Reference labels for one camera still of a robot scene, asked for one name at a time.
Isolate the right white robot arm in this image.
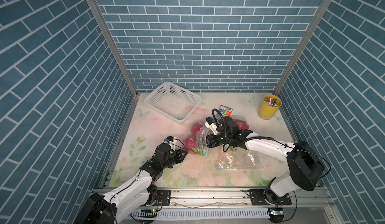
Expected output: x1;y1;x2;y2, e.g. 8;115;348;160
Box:
205;116;325;205

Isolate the clear zip-top bag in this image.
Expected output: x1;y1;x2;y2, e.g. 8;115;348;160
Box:
210;149;263;171
192;117;235;156

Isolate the yellow pen cup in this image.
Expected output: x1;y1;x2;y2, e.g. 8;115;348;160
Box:
258;94;282;120

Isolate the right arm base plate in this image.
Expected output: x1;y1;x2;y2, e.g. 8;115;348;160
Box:
246;189;292;206

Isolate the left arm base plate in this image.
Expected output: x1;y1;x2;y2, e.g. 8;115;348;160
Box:
144;190;171;207

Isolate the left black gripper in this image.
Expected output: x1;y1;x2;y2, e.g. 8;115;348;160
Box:
160;149;188;170

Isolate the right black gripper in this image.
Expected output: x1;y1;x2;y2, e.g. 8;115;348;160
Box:
200;133;232;148

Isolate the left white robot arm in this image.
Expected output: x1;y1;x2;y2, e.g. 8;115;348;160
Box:
74;143;188;224

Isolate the aluminium mounting rail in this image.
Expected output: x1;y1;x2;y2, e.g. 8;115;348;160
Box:
87;186;334;222

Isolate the highlighter marker pack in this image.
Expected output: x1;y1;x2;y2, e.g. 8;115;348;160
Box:
219;105;233;117

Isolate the empty clear zip-top bag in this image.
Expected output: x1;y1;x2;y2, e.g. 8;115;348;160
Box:
210;149;263;171

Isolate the white plastic mesh basket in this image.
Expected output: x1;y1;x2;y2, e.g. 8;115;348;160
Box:
144;82;202;124

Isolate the pink dragon fruit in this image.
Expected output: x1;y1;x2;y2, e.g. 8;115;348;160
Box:
183;134;199;152
190;123;204;136

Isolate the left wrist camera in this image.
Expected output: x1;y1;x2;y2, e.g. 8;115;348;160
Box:
164;136;174;143

